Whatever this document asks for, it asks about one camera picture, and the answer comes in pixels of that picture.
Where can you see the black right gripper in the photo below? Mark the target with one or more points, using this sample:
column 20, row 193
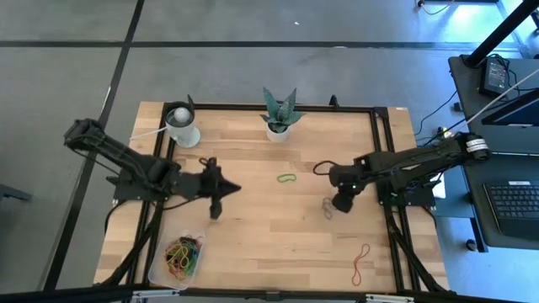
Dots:
column 345, row 185

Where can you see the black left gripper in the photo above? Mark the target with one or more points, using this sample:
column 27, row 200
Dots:
column 202, row 185

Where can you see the rubber bands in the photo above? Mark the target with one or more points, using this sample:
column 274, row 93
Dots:
column 327, row 209

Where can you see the red rubber band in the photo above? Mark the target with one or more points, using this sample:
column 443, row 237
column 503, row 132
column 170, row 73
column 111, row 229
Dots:
column 169, row 264
column 199, row 243
column 357, row 269

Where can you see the blue rubber band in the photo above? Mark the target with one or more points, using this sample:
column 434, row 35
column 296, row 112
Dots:
column 195, row 251

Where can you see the yellow rubber band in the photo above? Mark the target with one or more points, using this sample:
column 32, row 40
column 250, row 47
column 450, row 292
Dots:
column 174, row 257
column 181, row 273

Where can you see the clear plastic bin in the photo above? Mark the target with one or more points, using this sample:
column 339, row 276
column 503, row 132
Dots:
column 162, row 273

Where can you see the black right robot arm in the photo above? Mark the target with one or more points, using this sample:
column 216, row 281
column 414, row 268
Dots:
column 421, row 162

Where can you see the white tilted bin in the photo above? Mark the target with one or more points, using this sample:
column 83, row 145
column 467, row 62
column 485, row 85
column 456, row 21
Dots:
column 183, row 130

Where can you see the snake plant in white pot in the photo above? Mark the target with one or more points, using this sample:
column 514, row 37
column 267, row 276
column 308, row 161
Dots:
column 278, row 134

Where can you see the black table clamp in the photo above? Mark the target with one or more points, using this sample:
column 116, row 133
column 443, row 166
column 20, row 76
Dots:
column 334, row 102
column 190, row 102

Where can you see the white paper sheet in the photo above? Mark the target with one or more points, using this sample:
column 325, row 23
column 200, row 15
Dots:
column 440, row 191

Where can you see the power strip with plugs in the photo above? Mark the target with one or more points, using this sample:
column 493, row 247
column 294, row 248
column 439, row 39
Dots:
column 442, row 134

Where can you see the black desk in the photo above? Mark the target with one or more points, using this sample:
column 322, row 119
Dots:
column 473, row 202
column 467, row 105

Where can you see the small black floor block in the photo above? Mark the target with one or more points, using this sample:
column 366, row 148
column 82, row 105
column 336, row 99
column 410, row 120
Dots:
column 457, row 106

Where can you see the black caster wheel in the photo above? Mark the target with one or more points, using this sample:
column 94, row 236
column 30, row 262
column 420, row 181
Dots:
column 471, row 244

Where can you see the black laptop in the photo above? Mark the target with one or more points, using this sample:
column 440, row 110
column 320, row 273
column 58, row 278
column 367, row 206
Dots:
column 513, row 202

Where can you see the black power adapter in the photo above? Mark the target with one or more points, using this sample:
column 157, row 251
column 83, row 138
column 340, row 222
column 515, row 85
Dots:
column 493, row 76

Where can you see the black flat monitor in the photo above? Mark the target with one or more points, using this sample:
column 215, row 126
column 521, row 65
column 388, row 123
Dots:
column 518, row 111

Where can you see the black crossbeam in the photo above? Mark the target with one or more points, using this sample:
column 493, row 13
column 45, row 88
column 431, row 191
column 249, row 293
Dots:
column 63, row 295

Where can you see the grey chair leg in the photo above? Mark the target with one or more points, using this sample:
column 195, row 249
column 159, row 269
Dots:
column 12, row 192

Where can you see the black vertical pole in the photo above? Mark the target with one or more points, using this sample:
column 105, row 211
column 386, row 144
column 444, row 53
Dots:
column 501, row 31

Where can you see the black aluminium table frame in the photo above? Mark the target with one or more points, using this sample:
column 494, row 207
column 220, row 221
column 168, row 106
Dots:
column 295, row 107

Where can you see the silver metal bracket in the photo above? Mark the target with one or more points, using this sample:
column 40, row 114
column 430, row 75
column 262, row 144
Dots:
column 156, row 293
column 389, row 299

